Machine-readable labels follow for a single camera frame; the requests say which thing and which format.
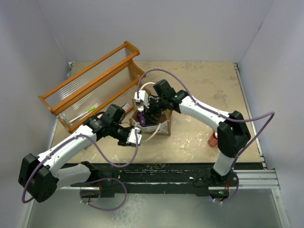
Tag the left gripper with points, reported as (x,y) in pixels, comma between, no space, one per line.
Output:
(123,143)

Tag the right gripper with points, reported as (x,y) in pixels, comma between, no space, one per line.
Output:
(148,112)

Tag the purple Fanta can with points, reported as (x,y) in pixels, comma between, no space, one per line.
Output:
(146,119)

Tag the canvas jute tote bag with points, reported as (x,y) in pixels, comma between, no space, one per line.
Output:
(164,122)

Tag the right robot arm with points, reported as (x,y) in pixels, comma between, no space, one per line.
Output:
(232,133)

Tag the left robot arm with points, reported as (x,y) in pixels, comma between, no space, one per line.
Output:
(41,175)

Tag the white red labelled packet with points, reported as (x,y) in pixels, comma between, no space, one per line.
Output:
(127,107)

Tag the orange wooden shelf rack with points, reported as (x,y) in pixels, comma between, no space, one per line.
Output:
(93,88)

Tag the red Coke can near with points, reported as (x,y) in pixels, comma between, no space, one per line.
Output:
(213,140)

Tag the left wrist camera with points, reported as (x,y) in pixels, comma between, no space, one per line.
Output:
(135,137)

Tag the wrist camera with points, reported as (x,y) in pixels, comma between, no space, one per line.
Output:
(135,137)
(141,99)

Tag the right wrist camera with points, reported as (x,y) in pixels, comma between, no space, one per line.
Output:
(141,99)

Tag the black aluminium base frame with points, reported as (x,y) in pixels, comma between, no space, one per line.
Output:
(181,178)

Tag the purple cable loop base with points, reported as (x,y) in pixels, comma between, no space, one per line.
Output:
(107,193)

